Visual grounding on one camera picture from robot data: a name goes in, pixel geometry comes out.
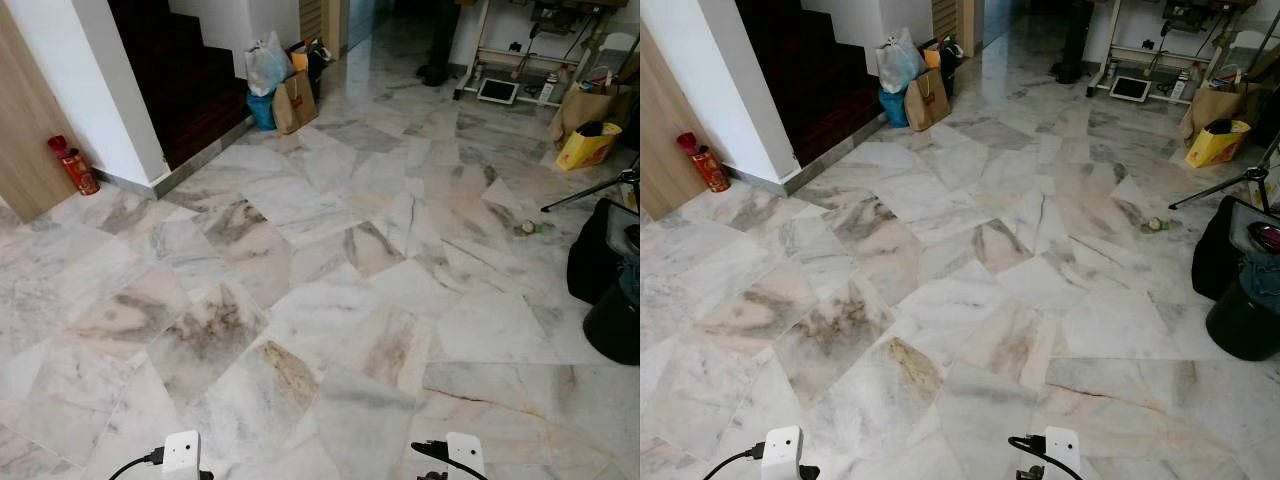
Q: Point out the black round bin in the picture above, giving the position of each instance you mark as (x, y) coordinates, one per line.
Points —
(615, 325)
(1245, 320)

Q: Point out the small ball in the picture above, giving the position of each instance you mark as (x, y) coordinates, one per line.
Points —
(526, 228)
(1155, 225)

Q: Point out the black fabric bag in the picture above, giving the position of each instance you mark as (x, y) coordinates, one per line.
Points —
(1222, 255)
(598, 255)

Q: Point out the red cylindrical canister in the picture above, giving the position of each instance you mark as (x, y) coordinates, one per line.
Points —
(708, 166)
(76, 168)

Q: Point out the black tripod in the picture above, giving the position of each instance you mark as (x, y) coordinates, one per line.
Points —
(590, 190)
(1225, 185)

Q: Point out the yellow paper bag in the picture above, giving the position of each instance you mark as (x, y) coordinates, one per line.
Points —
(585, 148)
(1215, 145)

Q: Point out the blue bin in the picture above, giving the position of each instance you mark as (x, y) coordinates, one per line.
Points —
(893, 108)
(262, 112)

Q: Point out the small brown paper bag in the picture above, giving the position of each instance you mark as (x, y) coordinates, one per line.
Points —
(294, 104)
(927, 101)

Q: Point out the white framed tablet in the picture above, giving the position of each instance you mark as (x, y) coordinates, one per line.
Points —
(1130, 88)
(497, 91)

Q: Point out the dark maroon staircase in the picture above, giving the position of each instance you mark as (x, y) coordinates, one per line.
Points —
(185, 80)
(815, 80)

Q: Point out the large brown paper bag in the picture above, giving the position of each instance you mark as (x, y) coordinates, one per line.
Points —
(585, 105)
(1212, 105)

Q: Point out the white plastic bag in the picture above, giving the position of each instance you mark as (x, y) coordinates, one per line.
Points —
(267, 63)
(898, 62)

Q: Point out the black shopping bag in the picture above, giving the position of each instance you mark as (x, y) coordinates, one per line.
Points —
(316, 58)
(945, 55)

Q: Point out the black floor stand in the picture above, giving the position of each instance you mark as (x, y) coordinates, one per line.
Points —
(438, 45)
(1073, 45)

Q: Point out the white metal rack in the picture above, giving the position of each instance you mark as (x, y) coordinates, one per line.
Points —
(482, 45)
(1113, 45)

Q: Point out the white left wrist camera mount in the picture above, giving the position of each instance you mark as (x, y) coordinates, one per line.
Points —
(782, 452)
(182, 452)

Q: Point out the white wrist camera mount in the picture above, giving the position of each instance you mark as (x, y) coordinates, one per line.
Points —
(182, 452)
(782, 452)
(1062, 453)
(466, 456)

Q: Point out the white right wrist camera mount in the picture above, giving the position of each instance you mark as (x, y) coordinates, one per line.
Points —
(466, 456)
(1062, 453)

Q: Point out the light wooden wall panel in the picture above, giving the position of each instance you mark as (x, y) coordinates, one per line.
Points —
(665, 140)
(25, 130)

